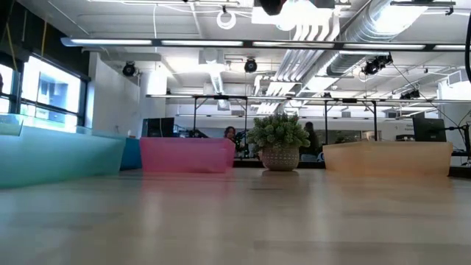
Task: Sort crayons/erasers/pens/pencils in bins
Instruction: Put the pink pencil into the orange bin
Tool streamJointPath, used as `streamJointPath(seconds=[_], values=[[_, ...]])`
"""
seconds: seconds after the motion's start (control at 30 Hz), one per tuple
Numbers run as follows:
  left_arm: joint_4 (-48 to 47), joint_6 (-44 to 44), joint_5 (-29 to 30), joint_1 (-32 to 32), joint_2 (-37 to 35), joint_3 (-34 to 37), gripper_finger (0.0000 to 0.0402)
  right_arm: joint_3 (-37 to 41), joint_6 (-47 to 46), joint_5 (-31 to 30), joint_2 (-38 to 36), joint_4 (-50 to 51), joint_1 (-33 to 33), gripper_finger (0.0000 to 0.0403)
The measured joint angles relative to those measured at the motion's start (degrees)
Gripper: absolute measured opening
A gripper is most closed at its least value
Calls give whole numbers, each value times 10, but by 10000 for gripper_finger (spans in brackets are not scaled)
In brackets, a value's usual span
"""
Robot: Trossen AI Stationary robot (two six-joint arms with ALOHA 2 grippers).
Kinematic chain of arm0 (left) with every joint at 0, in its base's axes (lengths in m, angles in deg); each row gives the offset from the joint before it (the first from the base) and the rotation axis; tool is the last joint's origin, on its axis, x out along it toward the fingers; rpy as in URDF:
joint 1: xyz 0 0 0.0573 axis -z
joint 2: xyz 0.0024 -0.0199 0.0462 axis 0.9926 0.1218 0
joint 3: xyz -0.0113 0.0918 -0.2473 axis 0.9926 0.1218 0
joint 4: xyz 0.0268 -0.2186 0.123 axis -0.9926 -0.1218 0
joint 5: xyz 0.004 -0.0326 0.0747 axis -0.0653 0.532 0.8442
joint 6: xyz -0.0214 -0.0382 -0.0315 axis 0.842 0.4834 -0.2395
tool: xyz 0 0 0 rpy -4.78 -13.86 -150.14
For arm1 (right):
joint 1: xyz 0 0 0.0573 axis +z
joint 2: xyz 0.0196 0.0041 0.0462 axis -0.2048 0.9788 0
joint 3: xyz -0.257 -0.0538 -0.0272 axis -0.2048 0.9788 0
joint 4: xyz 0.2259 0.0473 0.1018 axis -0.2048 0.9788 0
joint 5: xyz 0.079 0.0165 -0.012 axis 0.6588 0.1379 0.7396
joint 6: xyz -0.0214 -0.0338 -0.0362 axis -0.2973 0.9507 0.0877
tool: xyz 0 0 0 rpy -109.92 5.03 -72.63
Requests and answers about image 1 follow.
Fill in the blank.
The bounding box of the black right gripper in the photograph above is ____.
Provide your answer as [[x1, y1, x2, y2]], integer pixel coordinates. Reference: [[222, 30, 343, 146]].
[[259, 0, 288, 16]]

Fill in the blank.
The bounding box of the potted green succulent plant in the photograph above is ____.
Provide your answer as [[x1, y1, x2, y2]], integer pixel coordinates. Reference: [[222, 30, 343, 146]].
[[245, 112, 311, 172]]

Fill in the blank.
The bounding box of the person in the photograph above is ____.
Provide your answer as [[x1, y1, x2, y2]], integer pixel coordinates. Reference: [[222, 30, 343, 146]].
[[223, 125, 244, 152], [302, 121, 322, 155]]

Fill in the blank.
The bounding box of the long linear ceiling light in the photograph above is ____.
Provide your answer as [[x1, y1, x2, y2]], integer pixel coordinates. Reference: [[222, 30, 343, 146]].
[[60, 36, 471, 52]]

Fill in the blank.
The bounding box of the black computer monitor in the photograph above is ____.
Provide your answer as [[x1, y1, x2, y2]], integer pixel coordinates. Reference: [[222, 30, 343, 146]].
[[411, 116, 447, 143], [141, 116, 176, 138]]

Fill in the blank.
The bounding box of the pink plastic bin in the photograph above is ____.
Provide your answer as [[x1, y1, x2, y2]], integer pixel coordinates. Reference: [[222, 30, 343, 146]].
[[139, 137, 236, 174]]

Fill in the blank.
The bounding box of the orange plastic bin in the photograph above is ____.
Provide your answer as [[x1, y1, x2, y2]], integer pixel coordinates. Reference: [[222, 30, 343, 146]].
[[322, 141, 454, 177]]

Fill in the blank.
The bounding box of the blue plastic bin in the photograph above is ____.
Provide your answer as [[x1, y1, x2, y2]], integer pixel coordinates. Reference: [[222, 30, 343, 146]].
[[118, 137, 144, 172]]

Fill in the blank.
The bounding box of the large office window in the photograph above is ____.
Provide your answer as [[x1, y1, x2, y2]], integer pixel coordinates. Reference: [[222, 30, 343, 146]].
[[0, 54, 89, 128]]

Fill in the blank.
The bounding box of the teal plastic bin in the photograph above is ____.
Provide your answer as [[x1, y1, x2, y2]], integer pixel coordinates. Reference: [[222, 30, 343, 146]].
[[0, 113, 126, 189]]

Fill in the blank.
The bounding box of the white coiled ring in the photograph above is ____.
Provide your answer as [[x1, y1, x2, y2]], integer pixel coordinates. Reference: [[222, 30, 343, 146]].
[[216, 10, 238, 31]]

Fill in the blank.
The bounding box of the silver ventilation duct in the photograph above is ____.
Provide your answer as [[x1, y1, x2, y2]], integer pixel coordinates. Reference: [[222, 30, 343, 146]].
[[325, 0, 430, 77]]

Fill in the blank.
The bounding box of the black background rig frame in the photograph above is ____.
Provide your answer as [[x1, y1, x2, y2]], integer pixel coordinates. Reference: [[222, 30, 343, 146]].
[[146, 93, 471, 145]]

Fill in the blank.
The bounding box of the black aluminium rig frame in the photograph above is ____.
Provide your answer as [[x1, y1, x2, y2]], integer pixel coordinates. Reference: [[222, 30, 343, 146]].
[[233, 158, 471, 180]]

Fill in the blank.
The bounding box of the yellow hanging cord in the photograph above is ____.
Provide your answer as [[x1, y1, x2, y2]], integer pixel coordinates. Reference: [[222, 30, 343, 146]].
[[4, 20, 18, 73]]

